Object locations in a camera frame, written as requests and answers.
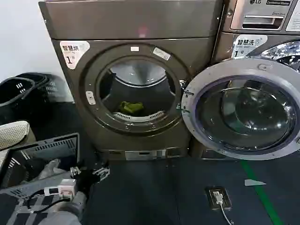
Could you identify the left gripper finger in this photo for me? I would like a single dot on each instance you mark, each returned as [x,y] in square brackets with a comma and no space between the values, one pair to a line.
[75,171]
[103,173]

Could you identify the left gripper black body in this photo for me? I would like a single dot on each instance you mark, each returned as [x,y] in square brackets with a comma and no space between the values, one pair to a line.
[85,180]

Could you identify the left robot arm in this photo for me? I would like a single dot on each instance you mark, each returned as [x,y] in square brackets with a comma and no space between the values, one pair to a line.
[70,208]

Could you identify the pale grey garment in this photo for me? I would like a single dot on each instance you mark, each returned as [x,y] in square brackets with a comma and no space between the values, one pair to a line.
[50,167]

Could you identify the dark grey slotted laundry basket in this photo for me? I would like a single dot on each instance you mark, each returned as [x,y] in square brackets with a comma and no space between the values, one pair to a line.
[56,146]

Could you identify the green cloth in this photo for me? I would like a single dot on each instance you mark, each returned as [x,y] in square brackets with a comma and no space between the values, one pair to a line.
[130,107]

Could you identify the white perforated basket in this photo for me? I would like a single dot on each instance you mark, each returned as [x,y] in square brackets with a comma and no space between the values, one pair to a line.
[12,134]

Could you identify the black slotted laundry basket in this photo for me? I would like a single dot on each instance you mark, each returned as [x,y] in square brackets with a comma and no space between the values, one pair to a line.
[11,92]
[52,90]

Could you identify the floor power socket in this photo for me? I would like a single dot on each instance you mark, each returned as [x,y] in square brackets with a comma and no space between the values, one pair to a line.
[218,198]

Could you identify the grey front-loading dryer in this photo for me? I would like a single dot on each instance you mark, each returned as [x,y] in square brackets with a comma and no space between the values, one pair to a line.
[70,28]

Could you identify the white arrow floor marker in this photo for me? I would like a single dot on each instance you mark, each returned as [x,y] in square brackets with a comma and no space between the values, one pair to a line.
[253,182]

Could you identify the round glass dryer door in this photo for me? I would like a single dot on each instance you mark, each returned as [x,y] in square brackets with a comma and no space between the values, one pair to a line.
[243,112]

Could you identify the green floor tape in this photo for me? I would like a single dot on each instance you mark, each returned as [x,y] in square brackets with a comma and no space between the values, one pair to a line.
[260,194]

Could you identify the grey washer with round door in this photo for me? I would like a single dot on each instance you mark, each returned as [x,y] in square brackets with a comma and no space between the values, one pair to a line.
[225,44]

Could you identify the grey stacked machine with drawer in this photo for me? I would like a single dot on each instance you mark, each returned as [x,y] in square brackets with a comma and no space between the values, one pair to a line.
[260,18]

